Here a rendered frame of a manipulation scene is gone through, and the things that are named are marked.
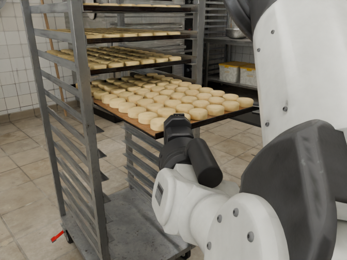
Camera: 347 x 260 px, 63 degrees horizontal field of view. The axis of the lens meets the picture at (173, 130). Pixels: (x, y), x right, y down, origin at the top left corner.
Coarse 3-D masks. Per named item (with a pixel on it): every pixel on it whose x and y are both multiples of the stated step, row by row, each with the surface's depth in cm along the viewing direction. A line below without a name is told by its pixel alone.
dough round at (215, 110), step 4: (212, 104) 80; (216, 104) 80; (208, 108) 77; (212, 108) 76; (216, 108) 76; (220, 108) 76; (224, 108) 78; (208, 112) 77; (212, 112) 76; (216, 112) 76; (220, 112) 77
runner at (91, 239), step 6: (66, 204) 155; (72, 210) 152; (78, 216) 148; (78, 222) 140; (84, 228) 140; (84, 234) 136; (90, 234) 136; (90, 240) 129; (96, 246) 129; (96, 252) 125
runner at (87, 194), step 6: (60, 162) 142; (66, 168) 135; (72, 174) 135; (72, 180) 130; (78, 180) 131; (78, 186) 124; (84, 186) 126; (84, 192) 118; (90, 198) 113; (108, 216) 107; (108, 222) 104
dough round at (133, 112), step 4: (132, 108) 76; (136, 108) 76; (140, 108) 76; (144, 108) 76; (128, 112) 75; (132, 112) 74; (136, 112) 74; (140, 112) 74; (132, 116) 75; (136, 116) 74
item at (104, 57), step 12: (96, 48) 135; (108, 48) 136; (120, 48) 136; (72, 60) 102; (96, 60) 100; (108, 60) 99; (120, 60) 100; (132, 60) 99; (144, 60) 99; (156, 60) 103; (168, 60) 107
